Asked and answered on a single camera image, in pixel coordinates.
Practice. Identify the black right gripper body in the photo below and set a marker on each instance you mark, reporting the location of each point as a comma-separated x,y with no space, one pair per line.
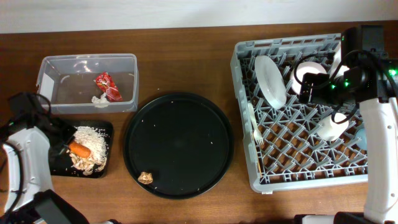
324,88

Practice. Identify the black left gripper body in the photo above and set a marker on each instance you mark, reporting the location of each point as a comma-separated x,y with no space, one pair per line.
63,136

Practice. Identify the pink saucer bowl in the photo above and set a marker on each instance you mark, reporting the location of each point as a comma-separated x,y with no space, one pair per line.
303,68

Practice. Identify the blue cup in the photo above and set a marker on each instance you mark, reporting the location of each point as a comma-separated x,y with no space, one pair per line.
361,135

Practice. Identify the orange carrot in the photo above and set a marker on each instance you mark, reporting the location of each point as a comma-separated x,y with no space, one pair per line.
79,150

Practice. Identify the cream cup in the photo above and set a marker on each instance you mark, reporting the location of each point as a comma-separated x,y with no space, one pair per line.
330,131

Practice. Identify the red snack wrapper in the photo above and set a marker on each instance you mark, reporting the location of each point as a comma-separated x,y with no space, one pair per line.
106,84

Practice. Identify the grey plate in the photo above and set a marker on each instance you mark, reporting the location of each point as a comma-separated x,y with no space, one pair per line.
270,81

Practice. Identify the white plastic fork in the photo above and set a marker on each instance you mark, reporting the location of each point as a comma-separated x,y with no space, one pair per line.
256,132

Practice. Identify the brown food scrap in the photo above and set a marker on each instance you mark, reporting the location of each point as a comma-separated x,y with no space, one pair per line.
145,178

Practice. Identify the wooden chopstick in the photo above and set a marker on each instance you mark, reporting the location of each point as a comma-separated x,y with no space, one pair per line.
259,167

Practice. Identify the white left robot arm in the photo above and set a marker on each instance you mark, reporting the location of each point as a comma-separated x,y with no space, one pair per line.
37,147

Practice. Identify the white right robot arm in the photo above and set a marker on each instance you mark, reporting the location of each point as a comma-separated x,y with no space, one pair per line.
380,124

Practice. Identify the grey dishwasher rack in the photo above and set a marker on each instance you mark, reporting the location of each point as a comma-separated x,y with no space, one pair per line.
293,156

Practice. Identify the clear plastic bin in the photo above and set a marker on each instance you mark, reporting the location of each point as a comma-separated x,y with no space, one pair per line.
68,81

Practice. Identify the pile of white rice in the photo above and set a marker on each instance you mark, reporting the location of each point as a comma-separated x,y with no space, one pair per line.
93,139

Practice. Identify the crumpled white tissue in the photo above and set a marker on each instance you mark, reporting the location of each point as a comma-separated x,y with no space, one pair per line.
100,102

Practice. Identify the black round tray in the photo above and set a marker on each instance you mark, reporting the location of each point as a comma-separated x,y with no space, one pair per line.
183,140

